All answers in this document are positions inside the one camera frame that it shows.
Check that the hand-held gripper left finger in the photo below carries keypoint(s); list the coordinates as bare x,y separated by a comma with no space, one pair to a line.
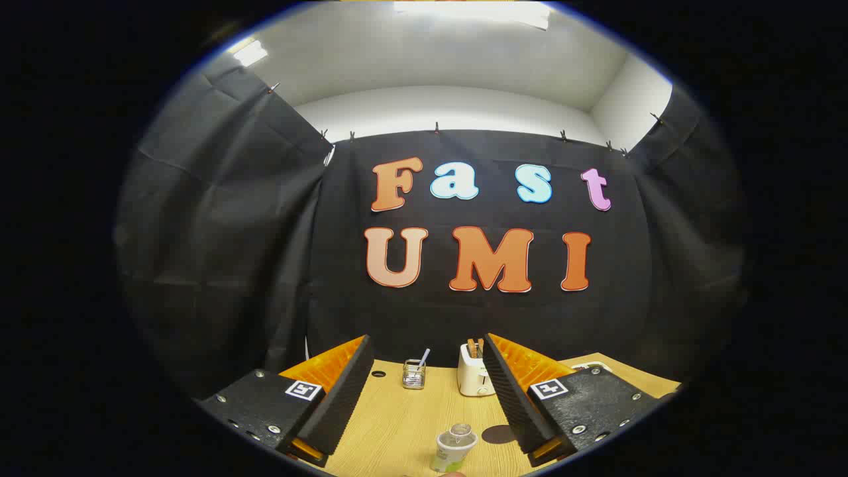
344,404

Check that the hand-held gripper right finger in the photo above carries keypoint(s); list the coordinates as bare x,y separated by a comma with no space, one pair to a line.
513,397

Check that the dark brown round coaster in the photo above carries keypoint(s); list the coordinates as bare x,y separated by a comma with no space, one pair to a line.
497,434

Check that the white green juice bottle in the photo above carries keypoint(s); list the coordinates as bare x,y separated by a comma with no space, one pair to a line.
450,454

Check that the white toaster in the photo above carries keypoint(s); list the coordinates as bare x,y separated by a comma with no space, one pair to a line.
474,377

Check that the wooden table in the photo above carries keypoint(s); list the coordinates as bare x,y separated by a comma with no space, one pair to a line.
404,424

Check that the white divided dish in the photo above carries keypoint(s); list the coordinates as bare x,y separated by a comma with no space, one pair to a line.
589,365

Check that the white straw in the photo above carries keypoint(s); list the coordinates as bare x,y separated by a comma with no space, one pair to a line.
424,358

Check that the small ceiling light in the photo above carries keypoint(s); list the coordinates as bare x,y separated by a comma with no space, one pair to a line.
250,53

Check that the large ceiling light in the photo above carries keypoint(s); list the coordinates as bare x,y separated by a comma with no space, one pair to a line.
470,10

